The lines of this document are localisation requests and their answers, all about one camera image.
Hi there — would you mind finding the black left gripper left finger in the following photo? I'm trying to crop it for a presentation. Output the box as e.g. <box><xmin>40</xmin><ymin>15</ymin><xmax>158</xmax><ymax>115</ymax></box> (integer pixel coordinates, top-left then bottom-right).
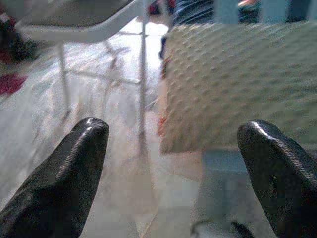
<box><xmin>0</xmin><ymin>117</ymin><xmax>110</xmax><ymax>238</ymax></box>

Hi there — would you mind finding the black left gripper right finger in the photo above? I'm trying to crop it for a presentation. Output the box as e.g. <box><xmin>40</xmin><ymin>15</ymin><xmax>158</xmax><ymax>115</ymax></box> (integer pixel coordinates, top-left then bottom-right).
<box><xmin>237</xmin><ymin>119</ymin><xmax>317</xmax><ymax>238</ymax></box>

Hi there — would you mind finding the beige dotted pillow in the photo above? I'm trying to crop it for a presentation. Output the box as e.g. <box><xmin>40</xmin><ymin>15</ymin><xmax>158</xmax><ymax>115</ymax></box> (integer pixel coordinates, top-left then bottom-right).
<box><xmin>158</xmin><ymin>21</ymin><xmax>317</xmax><ymax>156</ymax></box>

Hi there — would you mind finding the red cloth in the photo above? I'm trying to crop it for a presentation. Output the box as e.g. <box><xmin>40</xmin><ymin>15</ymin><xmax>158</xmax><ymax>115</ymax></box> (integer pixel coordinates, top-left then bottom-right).
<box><xmin>0</xmin><ymin>73</ymin><xmax>28</xmax><ymax>96</ymax></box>

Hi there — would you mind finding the dark bag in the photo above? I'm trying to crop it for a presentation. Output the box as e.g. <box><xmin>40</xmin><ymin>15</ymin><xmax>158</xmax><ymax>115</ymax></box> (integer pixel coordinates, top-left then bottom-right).
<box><xmin>0</xmin><ymin>14</ymin><xmax>40</xmax><ymax>62</ymax></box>

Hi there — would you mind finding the dark blue striped cloth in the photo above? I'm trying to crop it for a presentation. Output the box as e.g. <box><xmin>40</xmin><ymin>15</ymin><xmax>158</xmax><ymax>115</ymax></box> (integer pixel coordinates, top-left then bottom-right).
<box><xmin>158</xmin><ymin>0</ymin><xmax>216</xmax><ymax>58</ymax></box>

